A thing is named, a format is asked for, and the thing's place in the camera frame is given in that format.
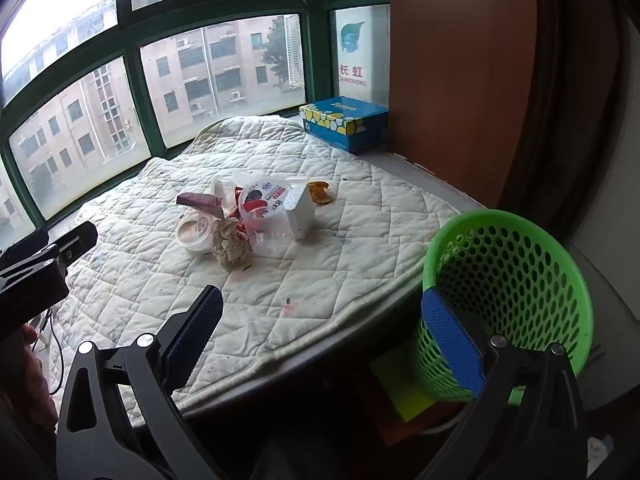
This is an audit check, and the green window frame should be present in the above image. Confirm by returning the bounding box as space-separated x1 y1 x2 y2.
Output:
0 0 391 256

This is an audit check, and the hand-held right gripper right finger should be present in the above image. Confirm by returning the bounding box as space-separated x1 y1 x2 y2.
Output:
415 287 586 480

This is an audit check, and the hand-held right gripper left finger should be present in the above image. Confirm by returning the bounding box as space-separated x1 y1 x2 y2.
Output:
56 285 226 480

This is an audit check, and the yellow paper sheet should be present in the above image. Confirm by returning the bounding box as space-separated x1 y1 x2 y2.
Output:
370 345 441 423

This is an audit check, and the red snack wrapper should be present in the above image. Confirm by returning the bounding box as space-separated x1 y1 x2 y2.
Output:
222 185 249 233

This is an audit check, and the clear ribbed plastic container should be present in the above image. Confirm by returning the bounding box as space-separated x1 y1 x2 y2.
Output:
211 170 307 198

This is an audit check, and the green perforated plastic basket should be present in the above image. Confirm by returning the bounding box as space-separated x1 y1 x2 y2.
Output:
416 209 594 406

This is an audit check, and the small white box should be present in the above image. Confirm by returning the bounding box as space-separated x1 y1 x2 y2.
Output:
285 184 317 240

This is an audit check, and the white louvred air conditioner unit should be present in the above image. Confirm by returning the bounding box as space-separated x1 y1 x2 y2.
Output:
284 14 306 88

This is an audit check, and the blue dotted tissue box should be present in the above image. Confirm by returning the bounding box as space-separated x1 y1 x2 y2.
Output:
299 96 390 155

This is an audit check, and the round white container lid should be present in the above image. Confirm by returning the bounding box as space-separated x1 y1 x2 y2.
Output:
175 211 217 254

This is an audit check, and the white printed board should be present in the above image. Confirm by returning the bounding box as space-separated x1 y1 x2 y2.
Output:
334 5 391 103

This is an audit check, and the berry label plastic cup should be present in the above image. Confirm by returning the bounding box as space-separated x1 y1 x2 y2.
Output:
237 172 296 233

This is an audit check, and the black cable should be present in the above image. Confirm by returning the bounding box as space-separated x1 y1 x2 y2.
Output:
35 307 66 396

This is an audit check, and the clear plastic cup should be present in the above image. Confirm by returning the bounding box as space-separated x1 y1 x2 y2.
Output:
248 220 292 257

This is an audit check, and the paper ball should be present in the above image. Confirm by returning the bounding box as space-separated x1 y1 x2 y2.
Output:
211 218 251 267

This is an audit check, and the brown wooden cabinet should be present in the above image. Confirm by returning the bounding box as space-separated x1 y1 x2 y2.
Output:
387 0 538 211

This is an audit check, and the beige apartment building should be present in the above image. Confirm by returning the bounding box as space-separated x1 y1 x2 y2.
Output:
0 0 306 221

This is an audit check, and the maroon snack wrapper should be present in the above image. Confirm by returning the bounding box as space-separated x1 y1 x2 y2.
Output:
176 192 223 212

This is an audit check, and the person's left hand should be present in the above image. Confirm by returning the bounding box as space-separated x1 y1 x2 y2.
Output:
20 324 60 431

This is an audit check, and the green tree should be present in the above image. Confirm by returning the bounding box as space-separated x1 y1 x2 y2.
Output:
260 15 289 86

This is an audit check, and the white quilted mat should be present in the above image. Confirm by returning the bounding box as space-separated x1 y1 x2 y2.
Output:
42 116 466 423

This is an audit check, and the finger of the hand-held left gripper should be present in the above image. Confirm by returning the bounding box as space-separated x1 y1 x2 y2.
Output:
0 258 70 323
0 221 98 273

